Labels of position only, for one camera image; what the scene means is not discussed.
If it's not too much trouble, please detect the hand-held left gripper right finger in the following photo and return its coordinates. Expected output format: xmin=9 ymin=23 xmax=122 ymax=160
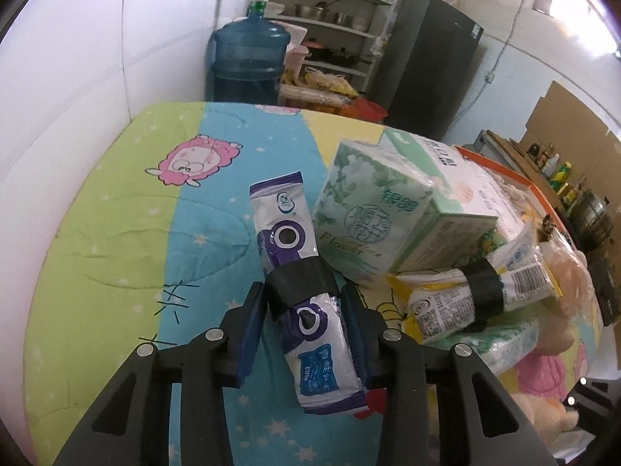
xmin=340 ymin=284 xmax=559 ymax=466

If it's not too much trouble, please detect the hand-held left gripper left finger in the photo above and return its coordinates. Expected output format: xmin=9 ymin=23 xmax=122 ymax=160
xmin=52 ymin=282 xmax=265 ymax=466

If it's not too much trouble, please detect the purple taped tissue pack bundle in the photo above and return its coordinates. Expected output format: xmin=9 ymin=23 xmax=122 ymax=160
xmin=249 ymin=171 xmax=368 ymax=416

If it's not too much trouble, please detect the green floral tissue pack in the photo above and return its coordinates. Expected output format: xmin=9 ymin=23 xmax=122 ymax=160
xmin=312 ymin=139 xmax=435 ymax=285

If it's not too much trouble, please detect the orange cardboard box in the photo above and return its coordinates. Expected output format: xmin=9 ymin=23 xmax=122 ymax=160
xmin=453 ymin=144 xmax=566 ymax=234

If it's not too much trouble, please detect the yellow taped tissue pack bundle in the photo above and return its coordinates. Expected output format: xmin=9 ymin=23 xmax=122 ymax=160
xmin=388 ymin=240 xmax=564 ymax=343

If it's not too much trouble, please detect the floral tissue box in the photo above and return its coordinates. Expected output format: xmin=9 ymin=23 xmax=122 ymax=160
xmin=456 ymin=319 xmax=540 ymax=376

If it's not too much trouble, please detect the peach plush toy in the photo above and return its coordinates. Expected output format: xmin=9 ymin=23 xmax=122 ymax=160
xmin=538 ymin=240 xmax=602 ymax=355

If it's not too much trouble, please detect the green white tissue box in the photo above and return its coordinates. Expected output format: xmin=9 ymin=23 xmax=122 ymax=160
xmin=378 ymin=129 xmax=527 ymax=273

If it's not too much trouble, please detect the steel pot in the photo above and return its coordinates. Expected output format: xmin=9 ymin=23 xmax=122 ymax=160
xmin=572 ymin=191 xmax=613 ymax=249

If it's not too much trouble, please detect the red plastic bowl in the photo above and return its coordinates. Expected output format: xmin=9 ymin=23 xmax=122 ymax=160
xmin=356 ymin=99 xmax=389 ymax=124

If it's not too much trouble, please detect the yellow green bottle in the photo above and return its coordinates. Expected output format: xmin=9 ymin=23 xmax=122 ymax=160
xmin=550 ymin=162 xmax=573 ymax=194

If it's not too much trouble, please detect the clear food container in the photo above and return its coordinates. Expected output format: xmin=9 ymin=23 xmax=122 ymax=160
xmin=280 ymin=83 xmax=351 ymax=113

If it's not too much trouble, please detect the egg tray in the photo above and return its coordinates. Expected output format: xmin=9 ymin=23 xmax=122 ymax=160
xmin=303 ymin=68 xmax=352 ymax=90

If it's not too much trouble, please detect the black wok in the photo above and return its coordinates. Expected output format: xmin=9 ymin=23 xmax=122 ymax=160
xmin=332 ymin=47 xmax=375 ymax=68

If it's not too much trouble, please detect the pink plastic bag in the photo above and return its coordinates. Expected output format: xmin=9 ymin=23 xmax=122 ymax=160
xmin=286 ymin=46 xmax=311 ymax=83

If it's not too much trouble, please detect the dark refrigerator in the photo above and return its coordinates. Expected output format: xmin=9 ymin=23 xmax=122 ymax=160
xmin=366 ymin=0 xmax=485 ymax=144

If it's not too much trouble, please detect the blue water jug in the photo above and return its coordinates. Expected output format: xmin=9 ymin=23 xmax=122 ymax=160
xmin=206 ymin=0 xmax=292 ymax=105

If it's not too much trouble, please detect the brown cardboard sheet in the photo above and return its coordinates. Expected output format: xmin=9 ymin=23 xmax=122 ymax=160
xmin=521 ymin=80 xmax=621 ymax=195

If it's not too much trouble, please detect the white shelf rack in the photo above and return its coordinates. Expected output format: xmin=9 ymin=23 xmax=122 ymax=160
xmin=269 ymin=0 xmax=406 ymax=99

